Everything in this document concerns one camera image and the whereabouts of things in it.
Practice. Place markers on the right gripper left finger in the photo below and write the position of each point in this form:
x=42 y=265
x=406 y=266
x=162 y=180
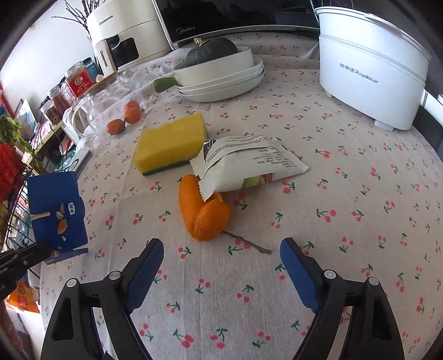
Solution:
x=72 y=334

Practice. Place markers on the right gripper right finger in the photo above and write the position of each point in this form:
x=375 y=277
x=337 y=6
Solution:
x=372 y=331

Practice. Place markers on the blue cookie box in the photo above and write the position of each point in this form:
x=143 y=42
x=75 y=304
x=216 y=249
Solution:
x=57 y=214

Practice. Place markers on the orange peel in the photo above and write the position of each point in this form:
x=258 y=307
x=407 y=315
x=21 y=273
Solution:
x=204 y=220

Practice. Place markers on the white snack packet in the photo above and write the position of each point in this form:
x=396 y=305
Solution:
x=232 y=163

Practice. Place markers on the green potted plant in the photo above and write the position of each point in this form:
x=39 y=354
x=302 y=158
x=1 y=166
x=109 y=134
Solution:
x=10 y=134

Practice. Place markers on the thin brown twig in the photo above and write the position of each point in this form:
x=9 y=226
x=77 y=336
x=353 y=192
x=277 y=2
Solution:
x=247 y=242

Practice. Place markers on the small orange fruit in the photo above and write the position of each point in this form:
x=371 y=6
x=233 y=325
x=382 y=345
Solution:
x=115 y=127
x=132 y=104
x=133 y=115

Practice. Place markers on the glass jar wooden lid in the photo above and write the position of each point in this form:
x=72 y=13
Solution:
x=105 y=101

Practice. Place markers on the yellow green sponge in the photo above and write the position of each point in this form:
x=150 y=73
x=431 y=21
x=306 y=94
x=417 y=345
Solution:
x=170 y=144

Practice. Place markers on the red label jar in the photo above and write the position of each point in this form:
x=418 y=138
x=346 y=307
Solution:
x=78 y=79

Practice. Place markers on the cherry print tablecloth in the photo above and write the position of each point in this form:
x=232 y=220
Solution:
x=370 y=204

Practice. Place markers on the bare branch decoration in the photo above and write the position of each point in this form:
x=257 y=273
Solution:
x=75 y=15

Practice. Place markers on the white electric cooking pot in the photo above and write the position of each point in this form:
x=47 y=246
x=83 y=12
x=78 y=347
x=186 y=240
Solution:
x=374 y=67

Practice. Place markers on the stacked white plates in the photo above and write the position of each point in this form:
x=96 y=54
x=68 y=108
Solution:
x=228 y=89

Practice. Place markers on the dark green pumpkin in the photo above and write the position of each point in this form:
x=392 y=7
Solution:
x=208 y=50

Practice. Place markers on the black microwave oven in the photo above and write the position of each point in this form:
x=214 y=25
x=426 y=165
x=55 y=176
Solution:
x=182 y=21

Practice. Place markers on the black wire rack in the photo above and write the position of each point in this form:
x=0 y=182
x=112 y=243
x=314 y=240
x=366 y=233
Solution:
x=16 y=223

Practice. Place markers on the white wireless charger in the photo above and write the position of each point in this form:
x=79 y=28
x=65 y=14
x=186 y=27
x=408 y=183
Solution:
x=76 y=162

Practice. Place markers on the white bowl with handle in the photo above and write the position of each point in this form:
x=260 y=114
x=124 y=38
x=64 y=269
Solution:
x=222 y=68

